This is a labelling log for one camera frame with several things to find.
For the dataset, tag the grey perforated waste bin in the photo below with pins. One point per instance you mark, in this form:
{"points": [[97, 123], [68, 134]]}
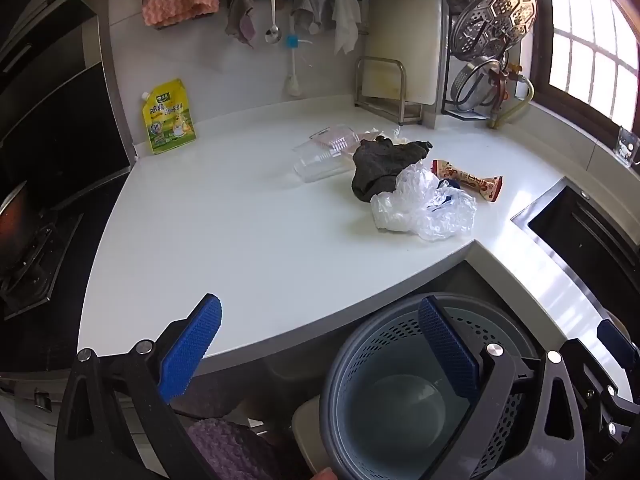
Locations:
{"points": [[395, 410]]}

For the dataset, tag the white hanging cloth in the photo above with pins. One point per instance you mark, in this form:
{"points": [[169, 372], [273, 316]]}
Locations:
{"points": [[346, 17]]}

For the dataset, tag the metal cutting board rack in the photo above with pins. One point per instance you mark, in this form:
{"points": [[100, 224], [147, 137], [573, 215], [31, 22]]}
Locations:
{"points": [[377, 105]]}

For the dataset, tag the clear plastic bag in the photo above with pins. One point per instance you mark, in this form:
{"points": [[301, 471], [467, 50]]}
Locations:
{"points": [[415, 210]]}

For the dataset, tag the black range hood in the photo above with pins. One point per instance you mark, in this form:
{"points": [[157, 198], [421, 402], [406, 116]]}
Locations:
{"points": [[50, 110]]}

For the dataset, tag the clear plastic cup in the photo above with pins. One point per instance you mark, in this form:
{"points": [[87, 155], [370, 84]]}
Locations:
{"points": [[315, 165]]}

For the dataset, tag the black gas stove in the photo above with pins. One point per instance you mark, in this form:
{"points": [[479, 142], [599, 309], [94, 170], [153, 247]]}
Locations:
{"points": [[35, 270]]}

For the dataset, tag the steel kitchen sink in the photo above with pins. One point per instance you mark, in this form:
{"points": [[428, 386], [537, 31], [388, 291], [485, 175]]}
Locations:
{"points": [[585, 230]]}

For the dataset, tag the white cutting board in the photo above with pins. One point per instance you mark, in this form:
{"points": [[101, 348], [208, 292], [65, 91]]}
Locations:
{"points": [[402, 35]]}

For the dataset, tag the barred window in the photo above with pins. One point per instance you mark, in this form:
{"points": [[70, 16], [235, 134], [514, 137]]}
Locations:
{"points": [[590, 45]]}

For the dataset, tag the purple fuzzy cloth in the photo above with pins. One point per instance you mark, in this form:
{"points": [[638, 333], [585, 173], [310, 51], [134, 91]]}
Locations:
{"points": [[225, 450]]}

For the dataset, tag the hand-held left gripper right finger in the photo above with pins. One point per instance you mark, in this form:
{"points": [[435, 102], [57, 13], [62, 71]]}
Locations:
{"points": [[447, 350]]}

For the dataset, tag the dark cloth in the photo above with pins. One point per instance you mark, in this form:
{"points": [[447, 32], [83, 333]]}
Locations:
{"points": [[380, 170]]}

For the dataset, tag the perforated metal steamer plate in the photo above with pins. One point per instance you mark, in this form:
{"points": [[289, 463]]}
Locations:
{"points": [[497, 20]]}

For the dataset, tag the black dish rack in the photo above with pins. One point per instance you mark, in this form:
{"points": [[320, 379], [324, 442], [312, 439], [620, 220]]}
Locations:
{"points": [[447, 85]]}

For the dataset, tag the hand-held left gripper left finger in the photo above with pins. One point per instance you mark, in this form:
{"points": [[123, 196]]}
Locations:
{"points": [[192, 345]]}

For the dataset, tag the beige plastic base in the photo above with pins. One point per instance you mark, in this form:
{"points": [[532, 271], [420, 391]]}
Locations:
{"points": [[302, 425]]}

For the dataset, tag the yellow seasoning pouch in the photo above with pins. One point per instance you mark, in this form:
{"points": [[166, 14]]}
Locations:
{"points": [[167, 120]]}

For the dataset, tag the crumpled white wrapper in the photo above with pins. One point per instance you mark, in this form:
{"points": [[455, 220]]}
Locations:
{"points": [[397, 135]]}

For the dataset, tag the metal ladle spoon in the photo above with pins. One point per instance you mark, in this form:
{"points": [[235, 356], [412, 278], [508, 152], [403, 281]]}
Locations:
{"points": [[272, 34]]}

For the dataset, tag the round metal pot lid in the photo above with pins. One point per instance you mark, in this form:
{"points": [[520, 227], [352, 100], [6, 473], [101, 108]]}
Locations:
{"points": [[470, 85]]}

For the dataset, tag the white brush with blue band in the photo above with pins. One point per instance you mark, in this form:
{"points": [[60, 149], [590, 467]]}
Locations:
{"points": [[292, 42]]}

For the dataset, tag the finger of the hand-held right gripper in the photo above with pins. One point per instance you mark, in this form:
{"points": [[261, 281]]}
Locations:
{"points": [[592, 372], [616, 341]]}

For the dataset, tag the orange snack wrapper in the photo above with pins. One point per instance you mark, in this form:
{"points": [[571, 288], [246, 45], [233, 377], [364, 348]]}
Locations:
{"points": [[475, 182]]}

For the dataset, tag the purple grey hanging cloth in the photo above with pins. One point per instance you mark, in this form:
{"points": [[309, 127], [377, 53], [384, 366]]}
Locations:
{"points": [[241, 17]]}

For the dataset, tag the pink sponge cloth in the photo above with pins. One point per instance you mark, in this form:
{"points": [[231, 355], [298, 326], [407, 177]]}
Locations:
{"points": [[175, 5]]}

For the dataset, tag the red gas valve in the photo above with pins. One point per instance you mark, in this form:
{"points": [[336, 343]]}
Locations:
{"points": [[502, 85]]}

